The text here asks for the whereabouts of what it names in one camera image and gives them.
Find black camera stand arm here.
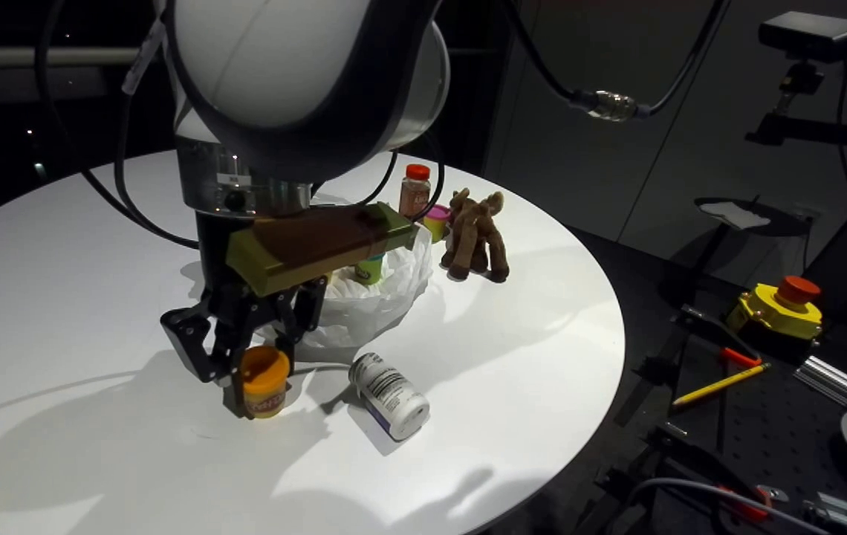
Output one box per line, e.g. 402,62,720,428
745,58,847,157

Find yellow emergency stop button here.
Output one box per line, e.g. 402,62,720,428
724,273,827,346

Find red handled tool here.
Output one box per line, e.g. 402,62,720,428
677,306,767,373

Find black camera box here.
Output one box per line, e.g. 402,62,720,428
758,10,847,65

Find brown plush animal toy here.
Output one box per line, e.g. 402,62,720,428
438,191,510,287

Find white pill bottle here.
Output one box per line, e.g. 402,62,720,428
345,347,433,446

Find dark stand with grey plate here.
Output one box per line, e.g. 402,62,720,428
693,194,794,300

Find black cable with connector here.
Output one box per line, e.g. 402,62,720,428
507,0,733,128

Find teal and red hand tools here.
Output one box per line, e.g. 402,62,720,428
736,483,847,535

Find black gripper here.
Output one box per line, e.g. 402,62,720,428
158,211,332,422

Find pink lid dough tub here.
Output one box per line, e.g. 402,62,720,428
420,203,455,243

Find yellow pencil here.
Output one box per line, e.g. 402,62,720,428
669,364,772,414

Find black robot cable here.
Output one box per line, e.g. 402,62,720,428
33,0,207,254

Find red cap spice jar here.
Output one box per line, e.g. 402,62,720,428
396,160,433,224

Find yellow lid dough tub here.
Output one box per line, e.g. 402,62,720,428
232,342,293,422

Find aluminium profile bar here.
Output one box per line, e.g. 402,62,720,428
796,355,847,408

